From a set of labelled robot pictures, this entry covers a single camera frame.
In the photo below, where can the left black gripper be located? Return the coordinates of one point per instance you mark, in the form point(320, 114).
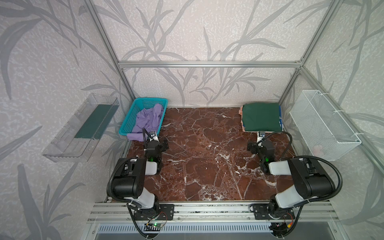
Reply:
point(155, 145)

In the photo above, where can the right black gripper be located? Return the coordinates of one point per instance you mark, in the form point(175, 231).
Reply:
point(258, 148)

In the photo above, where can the dark green t shirt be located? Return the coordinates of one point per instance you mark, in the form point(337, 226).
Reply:
point(264, 117)

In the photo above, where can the teal plastic laundry basket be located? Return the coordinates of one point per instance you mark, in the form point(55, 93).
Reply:
point(138, 105)

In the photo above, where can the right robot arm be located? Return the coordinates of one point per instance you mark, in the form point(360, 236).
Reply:
point(314, 179)

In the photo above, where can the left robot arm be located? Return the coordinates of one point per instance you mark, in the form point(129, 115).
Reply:
point(127, 184)

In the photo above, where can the lilac purple t shirt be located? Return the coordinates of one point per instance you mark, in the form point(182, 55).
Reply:
point(148, 119)

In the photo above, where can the folded blue printed t shirt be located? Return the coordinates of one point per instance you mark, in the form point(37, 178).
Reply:
point(281, 118)

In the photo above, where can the green circuit board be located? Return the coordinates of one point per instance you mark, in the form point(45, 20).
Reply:
point(154, 226)

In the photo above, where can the aluminium back crossbar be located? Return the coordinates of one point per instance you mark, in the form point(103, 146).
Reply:
point(209, 64)

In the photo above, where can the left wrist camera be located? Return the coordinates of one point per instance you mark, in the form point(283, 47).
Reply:
point(153, 136)

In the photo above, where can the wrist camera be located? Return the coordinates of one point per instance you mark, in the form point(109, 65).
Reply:
point(153, 136)
point(260, 136)

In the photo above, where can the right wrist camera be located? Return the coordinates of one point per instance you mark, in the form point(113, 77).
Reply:
point(260, 136)

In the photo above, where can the white wire mesh basket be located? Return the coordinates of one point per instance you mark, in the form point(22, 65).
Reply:
point(324, 130)

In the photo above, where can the clear acrylic wall shelf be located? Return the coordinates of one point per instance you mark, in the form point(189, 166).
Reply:
point(77, 140)

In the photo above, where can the aluminium frame rail base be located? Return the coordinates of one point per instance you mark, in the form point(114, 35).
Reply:
point(213, 212)

